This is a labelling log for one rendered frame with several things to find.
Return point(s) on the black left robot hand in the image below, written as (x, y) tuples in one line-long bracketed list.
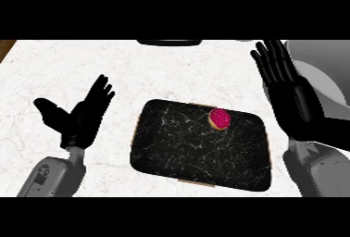
[(85, 118)]

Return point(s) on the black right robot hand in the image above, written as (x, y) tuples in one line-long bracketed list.
[(296, 105)]

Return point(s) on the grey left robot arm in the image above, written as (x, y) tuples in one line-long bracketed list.
[(55, 176)]

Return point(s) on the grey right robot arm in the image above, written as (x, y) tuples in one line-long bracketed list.
[(320, 169)]

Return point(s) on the grey metal pot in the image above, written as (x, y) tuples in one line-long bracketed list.
[(326, 68)]

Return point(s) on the black speckled tray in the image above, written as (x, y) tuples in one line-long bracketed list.
[(200, 145)]

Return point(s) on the brown wooden strip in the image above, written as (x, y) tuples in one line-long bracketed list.
[(5, 47)]

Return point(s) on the black rounded object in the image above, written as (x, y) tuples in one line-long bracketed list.
[(169, 42)]

